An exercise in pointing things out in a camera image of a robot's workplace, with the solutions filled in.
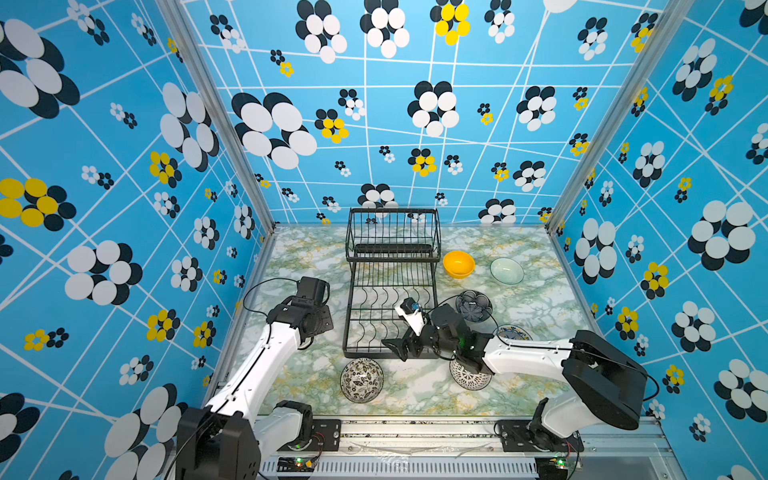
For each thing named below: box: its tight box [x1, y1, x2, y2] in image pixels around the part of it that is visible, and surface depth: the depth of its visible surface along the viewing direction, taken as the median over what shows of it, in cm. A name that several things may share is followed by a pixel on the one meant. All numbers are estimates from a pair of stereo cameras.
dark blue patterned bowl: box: [455, 290, 493, 323], surface depth 96 cm
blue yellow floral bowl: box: [493, 324, 533, 341], surface depth 89 cm
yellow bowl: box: [443, 250, 476, 279], surface depth 107 cm
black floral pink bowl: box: [340, 358, 385, 403], surface depth 82 cm
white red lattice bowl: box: [449, 360, 492, 391], surface depth 82 cm
